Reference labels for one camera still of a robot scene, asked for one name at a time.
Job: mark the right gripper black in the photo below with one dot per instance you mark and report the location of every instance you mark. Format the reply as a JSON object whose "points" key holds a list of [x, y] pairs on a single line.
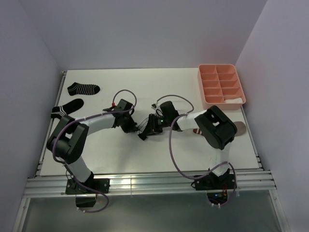
{"points": [[152, 128]]}

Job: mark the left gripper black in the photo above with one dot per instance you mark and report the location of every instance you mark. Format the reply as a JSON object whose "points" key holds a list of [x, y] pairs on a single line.
{"points": [[131, 127]]}

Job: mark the white sock black toe heel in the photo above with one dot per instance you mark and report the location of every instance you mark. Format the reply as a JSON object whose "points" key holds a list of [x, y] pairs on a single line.
{"points": [[148, 129]]}

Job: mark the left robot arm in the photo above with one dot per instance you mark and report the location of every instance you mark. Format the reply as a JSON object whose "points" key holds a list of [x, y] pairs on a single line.
{"points": [[68, 138]]}

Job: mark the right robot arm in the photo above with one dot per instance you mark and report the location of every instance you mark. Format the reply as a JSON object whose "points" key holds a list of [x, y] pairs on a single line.
{"points": [[218, 130]]}

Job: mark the black sock thin white stripes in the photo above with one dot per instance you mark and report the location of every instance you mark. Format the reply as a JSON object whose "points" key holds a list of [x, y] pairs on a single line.
{"points": [[83, 89]]}

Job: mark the black sock white cuff stripes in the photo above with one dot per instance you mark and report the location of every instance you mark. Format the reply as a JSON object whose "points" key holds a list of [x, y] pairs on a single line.
{"points": [[63, 110]]}

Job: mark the pink divided organizer tray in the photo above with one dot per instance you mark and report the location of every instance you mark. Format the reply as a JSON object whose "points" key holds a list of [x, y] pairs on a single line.
{"points": [[218, 82]]}

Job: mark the taupe sock red cuff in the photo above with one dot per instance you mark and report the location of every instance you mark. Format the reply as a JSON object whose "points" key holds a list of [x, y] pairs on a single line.
{"points": [[241, 129]]}

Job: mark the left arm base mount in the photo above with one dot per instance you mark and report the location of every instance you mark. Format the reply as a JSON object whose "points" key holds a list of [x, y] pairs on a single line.
{"points": [[97, 186]]}

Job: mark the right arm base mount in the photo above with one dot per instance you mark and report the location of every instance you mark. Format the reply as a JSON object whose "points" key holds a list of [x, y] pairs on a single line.
{"points": [[213, 182]]}

